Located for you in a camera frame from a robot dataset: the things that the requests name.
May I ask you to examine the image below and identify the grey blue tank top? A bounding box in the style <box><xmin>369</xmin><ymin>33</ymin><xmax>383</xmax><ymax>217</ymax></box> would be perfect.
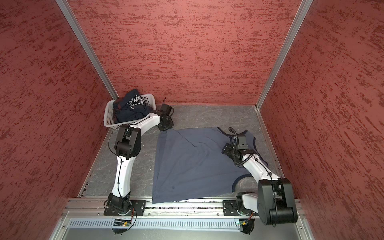
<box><xmin>153</xmin><ymin>127</ymin><xmax>251</xmax><ymax>204</ymax></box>

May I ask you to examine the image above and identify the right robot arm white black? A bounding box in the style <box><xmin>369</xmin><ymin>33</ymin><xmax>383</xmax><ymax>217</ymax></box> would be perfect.
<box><xmin>222</xmin><ymin>144</ymin><xmax>298</xmax><ymax>226</ymax></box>

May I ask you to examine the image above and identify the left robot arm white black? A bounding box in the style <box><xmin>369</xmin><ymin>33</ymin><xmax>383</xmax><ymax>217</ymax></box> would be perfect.
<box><xmin>106</xmin><ymin>111</ymin><xmax>174</xmax><ymax>216</ymax></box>

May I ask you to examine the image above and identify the dark navy tank top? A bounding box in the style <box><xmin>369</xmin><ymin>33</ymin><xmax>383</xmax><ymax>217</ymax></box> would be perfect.
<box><xmin>113</xmin><ymin>89</ymin><xmax>154</xmax><ymax>124</ymax></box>

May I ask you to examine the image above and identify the white plastic laundry basket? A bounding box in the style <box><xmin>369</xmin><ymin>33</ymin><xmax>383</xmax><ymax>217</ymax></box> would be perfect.
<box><xmin>104</xmin><ymin>94</ymin><xmax>157</xmax><ymax>129</ymax></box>

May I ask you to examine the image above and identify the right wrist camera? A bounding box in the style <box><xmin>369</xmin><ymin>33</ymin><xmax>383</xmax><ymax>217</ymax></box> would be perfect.
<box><xmin>231</xmin><ymin>134</ymin><xmax>249</xmax><ymax>150</ymax></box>

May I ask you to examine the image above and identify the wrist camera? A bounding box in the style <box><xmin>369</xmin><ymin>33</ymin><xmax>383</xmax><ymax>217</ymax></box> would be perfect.
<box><xmin>159</xmin><ymin>104</ymin><xmax>174</xmax><ymax>117</ymax></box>
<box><xmin>231</xmin><ymin>134</ymin><xmax>249</xmax><ymax>150</ymax></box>

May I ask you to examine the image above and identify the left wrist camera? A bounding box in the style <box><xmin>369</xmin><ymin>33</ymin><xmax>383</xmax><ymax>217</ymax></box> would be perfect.
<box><xmin>159</xmin><ymin>104</ymin><xmax>174</xmax><ymax>117</ymax></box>

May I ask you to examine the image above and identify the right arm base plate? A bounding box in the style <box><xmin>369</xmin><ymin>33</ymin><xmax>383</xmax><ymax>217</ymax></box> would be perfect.
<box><xmin>223</xmin><ymin>200</ymin><xmax>259</xmax><ymax>217</ymax></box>

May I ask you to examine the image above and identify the right connector board with wires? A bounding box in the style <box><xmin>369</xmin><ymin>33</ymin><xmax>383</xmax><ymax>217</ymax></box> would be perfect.
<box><xmin>239</xmin><ymin>212</ymin><xmax>255</xmax><ymax>235</ymax></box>

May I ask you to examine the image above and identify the connector board with wires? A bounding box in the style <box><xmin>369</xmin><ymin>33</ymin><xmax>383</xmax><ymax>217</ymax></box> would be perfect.
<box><xmin>112</xmin><ymin>207</ymin><xmax>137</xmax><ymax>235</ymax></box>
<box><xmin>239</xmin><ymin>212</ymin><xmax>255</xmax><ymax>235</ymax></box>

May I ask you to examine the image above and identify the perforated cable duct strip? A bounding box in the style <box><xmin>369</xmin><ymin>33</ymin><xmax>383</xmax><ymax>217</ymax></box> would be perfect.
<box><xmin>68</xmin><ymin>218</ymin><xmax>240</xmax><ymax>231</ymax></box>

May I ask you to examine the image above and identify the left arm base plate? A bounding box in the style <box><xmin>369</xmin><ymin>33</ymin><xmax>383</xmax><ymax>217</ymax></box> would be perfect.
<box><xmin>103</xmin><ymin>200</ymin><xmax>146</xmax><ymax>217</ymax></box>

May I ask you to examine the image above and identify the left connector board with wires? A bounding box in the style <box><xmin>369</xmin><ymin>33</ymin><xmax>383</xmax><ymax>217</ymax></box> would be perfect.
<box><xmin>112</xmin><ymin>207</ymin><xmax>137</xmax><ymax>235</ymax></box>

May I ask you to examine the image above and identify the aluminium front rail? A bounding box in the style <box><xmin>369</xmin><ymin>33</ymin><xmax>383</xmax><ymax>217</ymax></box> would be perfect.
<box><xmin>61</xmin><ymin>197</ymin><xmax>305</xmax><ymax>218</ymax></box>

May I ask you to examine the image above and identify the left corner aluminium post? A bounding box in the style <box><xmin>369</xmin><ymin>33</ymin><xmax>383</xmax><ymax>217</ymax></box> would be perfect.
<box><xmin>56</xmin><ymin>0</ymin><xmax>119</xmax><ymax>99</ymax></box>

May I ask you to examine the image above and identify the corner aluminium post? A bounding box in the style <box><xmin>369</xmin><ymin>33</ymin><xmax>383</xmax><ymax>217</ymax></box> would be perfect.
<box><xmin>56</xmin><ymin>0</ymin><xmax>119</xmax><ymax>99</ymax></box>
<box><xmin>256</xmin><ymin>0</ymin><xmax>313</xmax><ymax>112</ymax></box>

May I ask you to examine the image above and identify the right corner aluminium post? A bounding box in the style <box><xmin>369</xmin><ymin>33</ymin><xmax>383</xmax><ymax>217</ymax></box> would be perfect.
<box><xmin>256</xmin><ymin>0</ymin><xmax>313</xmax><ymax>112</ymax></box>

